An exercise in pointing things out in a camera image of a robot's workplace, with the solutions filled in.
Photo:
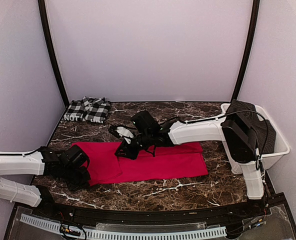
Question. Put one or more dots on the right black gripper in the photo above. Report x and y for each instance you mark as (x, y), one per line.
(130, 153)

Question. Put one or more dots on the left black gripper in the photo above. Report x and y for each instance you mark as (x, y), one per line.
(83, 184)

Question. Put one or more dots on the red garment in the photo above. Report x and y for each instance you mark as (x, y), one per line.
(180, 161)

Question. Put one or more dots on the black white checkered shirt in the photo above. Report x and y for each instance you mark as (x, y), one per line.
(88, 109)

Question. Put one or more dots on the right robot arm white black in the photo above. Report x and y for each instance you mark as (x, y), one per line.
(234, 129)

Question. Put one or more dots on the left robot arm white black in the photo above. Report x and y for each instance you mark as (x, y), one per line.
(40, 162)

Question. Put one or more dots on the white plastic laundry bin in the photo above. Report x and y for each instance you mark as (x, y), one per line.
(281, 147)

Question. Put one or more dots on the dark pinstriped button shirt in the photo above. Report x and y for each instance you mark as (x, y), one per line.
(266, 134)

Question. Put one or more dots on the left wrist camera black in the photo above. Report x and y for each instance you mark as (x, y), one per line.
(75, 157)

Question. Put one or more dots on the black front rail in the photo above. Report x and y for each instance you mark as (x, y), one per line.
(221, 215)

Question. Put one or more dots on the white slotted cable duct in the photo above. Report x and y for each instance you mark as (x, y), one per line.
(107, 231)

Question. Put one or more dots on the right black frame post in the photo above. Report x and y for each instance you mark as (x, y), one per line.
(247, 49)

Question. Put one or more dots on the black frame post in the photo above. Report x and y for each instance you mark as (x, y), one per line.
(51, 51)
(247, 49)

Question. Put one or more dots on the left black frame post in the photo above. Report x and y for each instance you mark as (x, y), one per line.
(51, 51)

